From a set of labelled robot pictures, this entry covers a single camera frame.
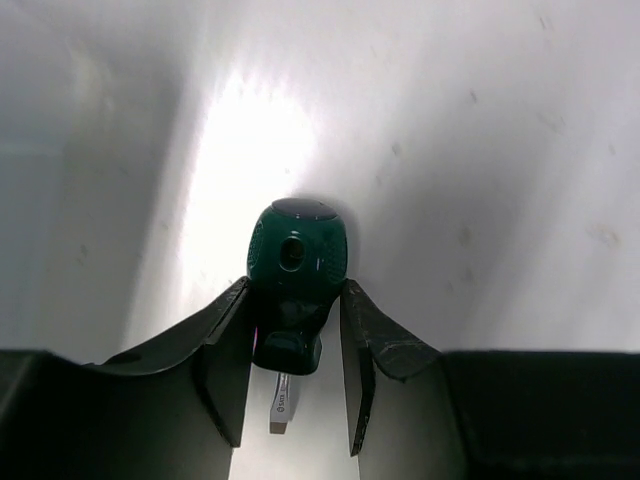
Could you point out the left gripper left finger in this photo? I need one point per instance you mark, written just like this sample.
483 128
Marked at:
170 408

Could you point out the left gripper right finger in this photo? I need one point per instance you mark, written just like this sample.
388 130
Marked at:
414 412

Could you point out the stubby green screwdriver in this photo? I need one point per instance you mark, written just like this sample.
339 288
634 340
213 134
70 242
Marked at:
296 266

